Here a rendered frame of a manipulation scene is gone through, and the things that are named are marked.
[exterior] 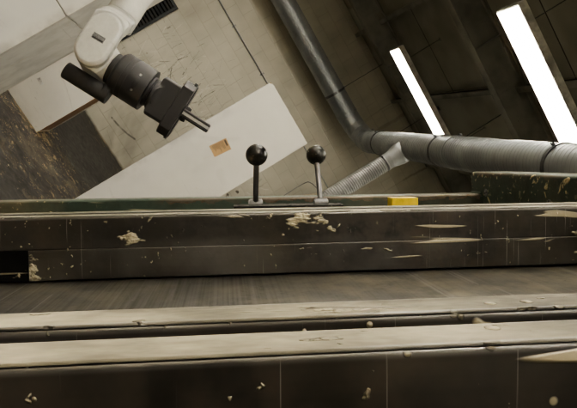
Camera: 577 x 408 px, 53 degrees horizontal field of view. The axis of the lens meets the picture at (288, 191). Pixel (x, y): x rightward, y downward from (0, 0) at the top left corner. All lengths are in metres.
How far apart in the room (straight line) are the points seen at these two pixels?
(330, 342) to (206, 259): 0.47
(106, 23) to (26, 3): 2.20
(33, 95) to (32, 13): 2.77
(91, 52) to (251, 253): 0.63
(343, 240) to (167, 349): 0.49
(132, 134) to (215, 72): 1.58
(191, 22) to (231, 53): 0.74
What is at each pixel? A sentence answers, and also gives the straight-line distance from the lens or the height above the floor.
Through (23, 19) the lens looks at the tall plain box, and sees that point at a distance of 3.36.
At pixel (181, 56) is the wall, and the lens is 9.14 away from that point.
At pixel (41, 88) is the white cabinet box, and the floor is 0.27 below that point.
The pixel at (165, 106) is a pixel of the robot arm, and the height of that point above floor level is 1.35.
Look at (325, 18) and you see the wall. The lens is 9.43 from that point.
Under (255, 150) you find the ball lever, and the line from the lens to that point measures 0.97.
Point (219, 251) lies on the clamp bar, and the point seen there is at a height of 1.33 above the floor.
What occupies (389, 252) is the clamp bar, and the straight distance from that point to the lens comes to 0.68.
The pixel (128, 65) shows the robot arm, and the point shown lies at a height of 1.33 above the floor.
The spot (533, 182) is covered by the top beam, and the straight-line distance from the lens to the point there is 1.19.
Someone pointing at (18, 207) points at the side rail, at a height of 0.97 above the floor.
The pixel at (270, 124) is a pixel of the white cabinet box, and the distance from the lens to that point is 4.72.
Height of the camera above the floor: 1.39
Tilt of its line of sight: 4 degrees up
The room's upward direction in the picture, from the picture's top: 58 degrees clockwise
